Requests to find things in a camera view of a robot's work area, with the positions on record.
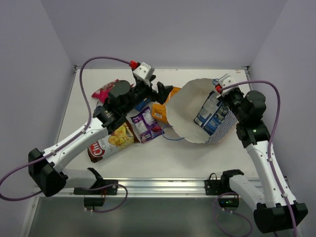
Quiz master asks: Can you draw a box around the left black controller box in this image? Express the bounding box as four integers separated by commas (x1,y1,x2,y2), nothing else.
83,197,105,209

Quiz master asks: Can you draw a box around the purple snack packet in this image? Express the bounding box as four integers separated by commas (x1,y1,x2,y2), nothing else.
131,106,162,143

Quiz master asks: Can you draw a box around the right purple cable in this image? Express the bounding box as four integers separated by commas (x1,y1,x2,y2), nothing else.
212,80,298,235

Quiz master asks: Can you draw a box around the blue Doritos chip bag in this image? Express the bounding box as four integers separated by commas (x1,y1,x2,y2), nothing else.
135,99,151,112

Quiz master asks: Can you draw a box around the orange snack bag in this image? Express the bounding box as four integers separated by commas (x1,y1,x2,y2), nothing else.
151,87,181,124

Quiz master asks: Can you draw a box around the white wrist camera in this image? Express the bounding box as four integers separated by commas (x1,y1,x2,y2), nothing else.
132,62,155,87
214,74,236,97

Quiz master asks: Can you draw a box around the red KitKat snack bag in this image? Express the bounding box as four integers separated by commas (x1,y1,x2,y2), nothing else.
91,79,119,103

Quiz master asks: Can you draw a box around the purple cable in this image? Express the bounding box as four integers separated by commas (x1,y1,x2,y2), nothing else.
212,80,298,235
0,56,136,213

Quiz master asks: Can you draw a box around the brown Chips Ahoy bag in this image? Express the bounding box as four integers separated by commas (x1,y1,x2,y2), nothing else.
87,120,140,163

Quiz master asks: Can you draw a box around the blue white cookie bag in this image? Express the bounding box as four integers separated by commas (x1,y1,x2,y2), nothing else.
94,105,102,111

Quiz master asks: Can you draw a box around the checkered paper bag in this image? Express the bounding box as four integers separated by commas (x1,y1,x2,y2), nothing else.
166,78,237,144

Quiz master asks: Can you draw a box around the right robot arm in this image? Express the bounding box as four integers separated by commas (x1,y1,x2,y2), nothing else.
220,88,308,234

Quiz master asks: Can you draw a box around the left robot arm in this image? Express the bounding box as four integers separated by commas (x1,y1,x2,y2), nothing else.
29,80,173,197

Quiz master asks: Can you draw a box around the aluminium mounting rail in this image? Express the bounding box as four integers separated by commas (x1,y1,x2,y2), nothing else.
33,178,267,198

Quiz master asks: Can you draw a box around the black controller box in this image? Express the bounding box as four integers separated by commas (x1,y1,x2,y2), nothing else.
218,197,239,210
83,197,105,209

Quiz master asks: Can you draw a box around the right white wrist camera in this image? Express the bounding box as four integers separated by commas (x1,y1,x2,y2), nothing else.
214,74,236,97

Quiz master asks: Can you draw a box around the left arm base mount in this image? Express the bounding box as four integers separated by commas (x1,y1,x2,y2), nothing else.
74,168,119,195

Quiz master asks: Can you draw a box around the blue paper bag handle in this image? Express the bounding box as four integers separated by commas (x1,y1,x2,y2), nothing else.
212,79,219,86

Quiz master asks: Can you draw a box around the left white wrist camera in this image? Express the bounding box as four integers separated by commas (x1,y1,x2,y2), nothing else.
132,62,155,87

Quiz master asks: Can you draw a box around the right black controller box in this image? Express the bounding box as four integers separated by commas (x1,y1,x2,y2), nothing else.
218,197,239,210

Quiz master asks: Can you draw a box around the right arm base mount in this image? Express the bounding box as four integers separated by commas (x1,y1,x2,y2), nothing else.
204,169,248,196

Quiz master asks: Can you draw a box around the dark blue snack packet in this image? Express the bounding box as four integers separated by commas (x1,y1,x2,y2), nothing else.
194,91,229,136

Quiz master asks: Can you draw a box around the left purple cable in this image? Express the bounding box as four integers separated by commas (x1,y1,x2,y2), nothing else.
0,56,136,213

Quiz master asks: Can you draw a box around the front blue bag handle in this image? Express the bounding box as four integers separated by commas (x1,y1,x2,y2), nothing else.
162,124,184,141

